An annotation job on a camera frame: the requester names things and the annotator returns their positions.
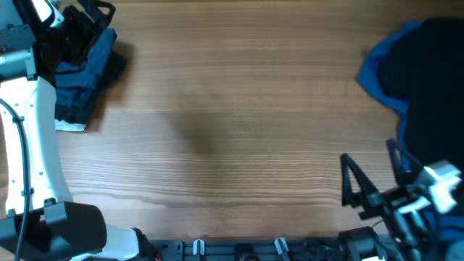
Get black garment right pile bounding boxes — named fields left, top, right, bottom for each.
left=376, top=16, right=464, bottom=171

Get white grey folded cloth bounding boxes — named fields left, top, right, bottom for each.
left=54, top=120, right=86, bottom=132

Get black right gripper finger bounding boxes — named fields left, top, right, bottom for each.
left=386, top=138, right=423, bottom=185
left=339, top=152, right=380, bottom=208

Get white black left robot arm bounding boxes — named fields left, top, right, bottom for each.
left=1, top=1, right=162, bottom=260

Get dark blue denim shorts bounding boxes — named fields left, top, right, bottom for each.
left=55, top=28, right=117, bottom=115

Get bright blue garment right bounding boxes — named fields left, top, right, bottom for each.
left=357, top=20, right=464, bottom=240

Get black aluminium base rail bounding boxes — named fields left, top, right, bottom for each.
left=152, top=238, right=401, bottom=261

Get black folded garment left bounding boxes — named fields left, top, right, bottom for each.
left=54, top=51, right=126, bottom=124

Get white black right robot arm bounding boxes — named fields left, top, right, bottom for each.
left=339, top=139, right=463, bottom=260

